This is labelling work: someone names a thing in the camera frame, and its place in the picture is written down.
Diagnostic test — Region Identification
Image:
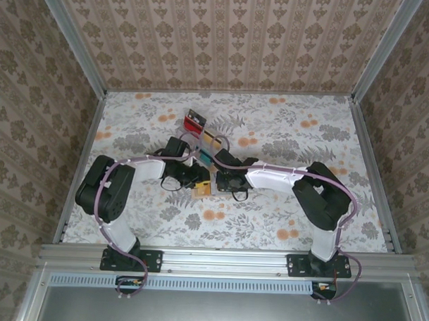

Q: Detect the aluminium mounting beam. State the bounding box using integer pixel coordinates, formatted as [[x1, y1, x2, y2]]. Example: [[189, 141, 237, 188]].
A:
[[37, 241, 417, 282]]

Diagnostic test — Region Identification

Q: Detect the teal card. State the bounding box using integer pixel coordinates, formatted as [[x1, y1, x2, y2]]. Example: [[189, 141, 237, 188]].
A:
[[198, 149, 216, 167]]

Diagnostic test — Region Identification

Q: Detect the aluminium rail thin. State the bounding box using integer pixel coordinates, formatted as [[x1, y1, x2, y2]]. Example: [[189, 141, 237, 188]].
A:
[[104, 87, 355, 102]]

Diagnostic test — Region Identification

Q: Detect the white slotted cable duct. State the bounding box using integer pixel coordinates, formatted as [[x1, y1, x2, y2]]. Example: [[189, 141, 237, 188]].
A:
[[49, 271, 338, 296]]

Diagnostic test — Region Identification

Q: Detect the clear acrylic card organizer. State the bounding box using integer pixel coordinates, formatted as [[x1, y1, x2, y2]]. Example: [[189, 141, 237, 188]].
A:
[[174, 111, 226, 168]]

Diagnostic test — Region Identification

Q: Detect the floral patterned table mat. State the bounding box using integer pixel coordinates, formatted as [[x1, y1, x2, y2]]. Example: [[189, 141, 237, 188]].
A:
[[61, 87, 396, 256]]

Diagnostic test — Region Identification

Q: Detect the yellow card dark stripe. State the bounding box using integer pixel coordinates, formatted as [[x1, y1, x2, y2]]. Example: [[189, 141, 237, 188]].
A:
[[201, 129, 224, 149]]

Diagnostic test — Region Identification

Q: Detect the aluminium frame bar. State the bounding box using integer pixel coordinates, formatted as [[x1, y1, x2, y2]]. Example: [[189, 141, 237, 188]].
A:
[[401, 275, 429, 321], [14, 262, 51, 321]]

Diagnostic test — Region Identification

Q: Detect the grey metal panel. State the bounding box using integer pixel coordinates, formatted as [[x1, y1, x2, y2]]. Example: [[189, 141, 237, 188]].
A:
[[35, 284, 421, 321]]

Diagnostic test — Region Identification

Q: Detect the aluminium frame post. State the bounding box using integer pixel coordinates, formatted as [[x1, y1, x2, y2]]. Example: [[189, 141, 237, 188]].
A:
[[350, 0, 424, 107], [32, 0, 111, 96]]

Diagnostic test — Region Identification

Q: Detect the black connector board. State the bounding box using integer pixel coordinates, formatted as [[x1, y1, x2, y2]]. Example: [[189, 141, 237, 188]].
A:
[[114, 275, 150, 296], [310, 282, 338, 301]]

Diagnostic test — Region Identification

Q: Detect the red card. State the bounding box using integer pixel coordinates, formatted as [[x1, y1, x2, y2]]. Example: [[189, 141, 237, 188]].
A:
[[182, 115, 204, 135]]

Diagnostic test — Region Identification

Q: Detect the dark maroon card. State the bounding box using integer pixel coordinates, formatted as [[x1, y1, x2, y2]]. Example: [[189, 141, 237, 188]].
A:
[[186, 109, 208, 129]]

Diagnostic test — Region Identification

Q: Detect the aluminium side rail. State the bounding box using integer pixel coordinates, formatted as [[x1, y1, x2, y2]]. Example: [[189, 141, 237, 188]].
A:
[[344, 96, 409, 255], [51, 89, 108, 245]]

